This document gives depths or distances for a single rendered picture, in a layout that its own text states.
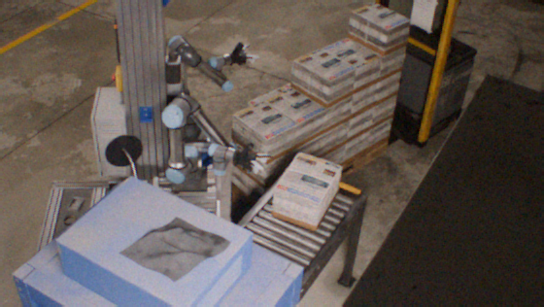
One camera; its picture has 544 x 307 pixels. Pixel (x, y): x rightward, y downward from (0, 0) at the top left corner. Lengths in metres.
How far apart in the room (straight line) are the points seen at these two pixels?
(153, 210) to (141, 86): 1.43
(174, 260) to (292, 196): 1.51
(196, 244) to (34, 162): 3.47
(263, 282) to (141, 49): 1.71
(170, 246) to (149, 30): 1.62
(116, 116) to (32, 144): 2.05
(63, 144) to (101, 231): 3.39
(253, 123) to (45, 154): 2.02
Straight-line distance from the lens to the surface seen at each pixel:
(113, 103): 4.15
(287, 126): 4.61
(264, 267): 2.69
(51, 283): 2.70
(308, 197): 3.76
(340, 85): 4.82
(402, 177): 5.64
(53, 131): 6.09
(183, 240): 2.48
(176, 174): 3.90
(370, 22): 5.08
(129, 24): 3.73
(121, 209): 2.65
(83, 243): 2.54
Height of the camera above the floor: 3.56
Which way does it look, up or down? 39 degrees down
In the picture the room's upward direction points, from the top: 4 degrees clockwise
